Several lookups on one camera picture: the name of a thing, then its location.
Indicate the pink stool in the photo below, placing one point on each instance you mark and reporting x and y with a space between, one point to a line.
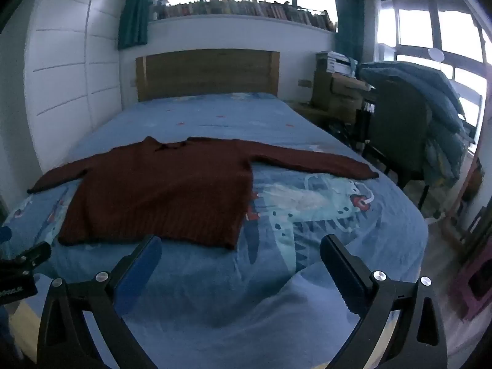
471 288

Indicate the teal curtain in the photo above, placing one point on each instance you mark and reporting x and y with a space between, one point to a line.
348 27
133 15

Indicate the blue cartoon printed bed sheet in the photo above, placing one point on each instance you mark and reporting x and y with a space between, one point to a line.
230 307

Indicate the wall socket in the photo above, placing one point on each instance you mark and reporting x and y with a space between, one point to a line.
304 83

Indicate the row of books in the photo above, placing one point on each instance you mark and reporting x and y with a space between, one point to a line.
246 8

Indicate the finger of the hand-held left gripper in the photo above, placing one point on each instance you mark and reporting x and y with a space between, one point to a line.
34 255

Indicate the wooden headboard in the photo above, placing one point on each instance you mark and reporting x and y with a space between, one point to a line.
207 75

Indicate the dark chair with blue quilt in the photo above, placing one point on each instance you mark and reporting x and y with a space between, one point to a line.
442 115

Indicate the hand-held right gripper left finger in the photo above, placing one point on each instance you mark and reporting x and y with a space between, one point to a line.
143 265

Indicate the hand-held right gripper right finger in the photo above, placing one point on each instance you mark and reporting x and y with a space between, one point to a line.
342 273

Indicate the round white lamp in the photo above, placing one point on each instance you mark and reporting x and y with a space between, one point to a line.
437 54

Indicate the dark red knit sweater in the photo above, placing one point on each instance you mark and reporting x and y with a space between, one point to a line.
161 196

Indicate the cardboard boxes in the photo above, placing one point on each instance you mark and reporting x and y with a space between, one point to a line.
334 92

